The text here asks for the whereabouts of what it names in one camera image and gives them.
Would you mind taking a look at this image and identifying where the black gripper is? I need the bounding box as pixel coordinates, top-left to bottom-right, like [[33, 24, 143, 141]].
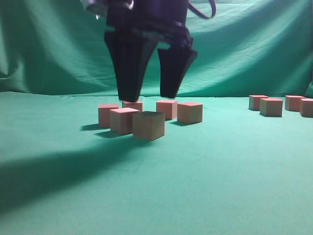
[[104, 0, 198, 102]]

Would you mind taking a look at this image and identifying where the pink cube with pen marks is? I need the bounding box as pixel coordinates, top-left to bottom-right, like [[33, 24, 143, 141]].
[[122, 100, 143, 112]]

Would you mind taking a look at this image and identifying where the pink cube placed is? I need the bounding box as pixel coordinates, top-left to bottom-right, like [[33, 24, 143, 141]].
[[156, 100, 178, 120], [133, 111, 165, 141]]

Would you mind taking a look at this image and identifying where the pink cube column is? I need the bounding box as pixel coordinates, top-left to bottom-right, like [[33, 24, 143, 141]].
[[98, 104, 119, 128], [285, 95, 305, 112], [248, 95, 268, 111], [300, 98, 313, 118], [110, 108, 139, 135], [260, 98, 283, 117]]

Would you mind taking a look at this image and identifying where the green cloth backdrop and cover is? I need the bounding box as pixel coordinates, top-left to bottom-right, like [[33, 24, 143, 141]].
[[0, 0, 313, 235]]

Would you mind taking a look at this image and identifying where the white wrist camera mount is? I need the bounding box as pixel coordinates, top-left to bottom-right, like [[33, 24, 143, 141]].
[[82, 0, 134, 20]]

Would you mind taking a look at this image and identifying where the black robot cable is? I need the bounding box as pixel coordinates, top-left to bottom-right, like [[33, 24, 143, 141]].
[[188, 0, 217, 20]]

